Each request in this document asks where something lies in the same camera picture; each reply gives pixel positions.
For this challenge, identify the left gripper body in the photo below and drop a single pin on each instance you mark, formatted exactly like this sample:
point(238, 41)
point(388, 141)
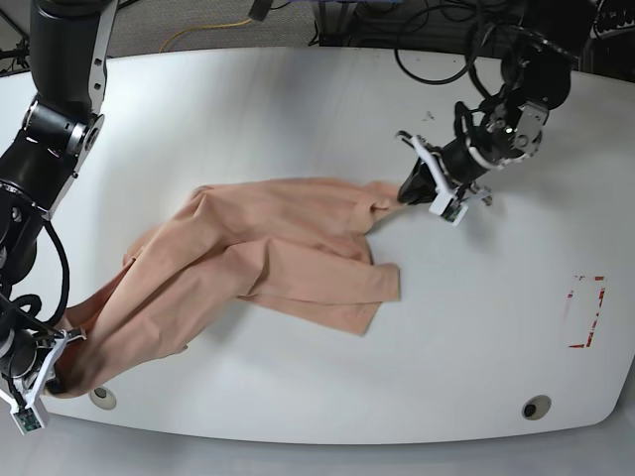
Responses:
point(459, 167)

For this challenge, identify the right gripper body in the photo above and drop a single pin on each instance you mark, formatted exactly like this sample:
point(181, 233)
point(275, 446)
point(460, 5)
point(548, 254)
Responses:
point(27, 363)

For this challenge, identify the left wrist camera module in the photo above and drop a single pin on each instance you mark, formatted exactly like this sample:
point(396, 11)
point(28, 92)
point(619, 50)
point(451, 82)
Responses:
point(449, 208)

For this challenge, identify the table cable grommet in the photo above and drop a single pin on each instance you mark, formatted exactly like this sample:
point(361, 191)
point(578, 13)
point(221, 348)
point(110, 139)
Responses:
point(103, 398)
point(536, 408)

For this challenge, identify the right table cable grommet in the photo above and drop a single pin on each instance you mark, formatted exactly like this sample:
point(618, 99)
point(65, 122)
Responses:
point(536, 408)

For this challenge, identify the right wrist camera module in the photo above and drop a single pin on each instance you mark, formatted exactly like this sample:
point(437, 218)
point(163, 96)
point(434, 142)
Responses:
point(30, 418)

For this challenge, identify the peach T-shirt with emoji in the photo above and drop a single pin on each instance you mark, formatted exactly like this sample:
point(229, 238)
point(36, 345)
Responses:
point(295, 245)

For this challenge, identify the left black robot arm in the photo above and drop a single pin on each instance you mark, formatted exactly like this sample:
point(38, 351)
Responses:
point(506, 127)

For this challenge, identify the left table cable grommet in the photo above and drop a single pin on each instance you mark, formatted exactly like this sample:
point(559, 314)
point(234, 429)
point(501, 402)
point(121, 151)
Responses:
point(103, 398)

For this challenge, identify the red tape rectangle marking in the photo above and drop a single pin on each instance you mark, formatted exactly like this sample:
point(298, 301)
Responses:
point(582, 310)

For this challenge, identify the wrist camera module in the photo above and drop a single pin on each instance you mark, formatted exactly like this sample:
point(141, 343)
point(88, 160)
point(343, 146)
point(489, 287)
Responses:
point(30, 418)
point(449, 208)

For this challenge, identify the white power strip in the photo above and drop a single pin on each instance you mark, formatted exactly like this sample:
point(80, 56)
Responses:
point(613, 23)

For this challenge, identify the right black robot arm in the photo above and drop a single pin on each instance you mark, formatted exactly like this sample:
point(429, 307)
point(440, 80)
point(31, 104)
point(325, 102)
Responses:
point(67, 56)

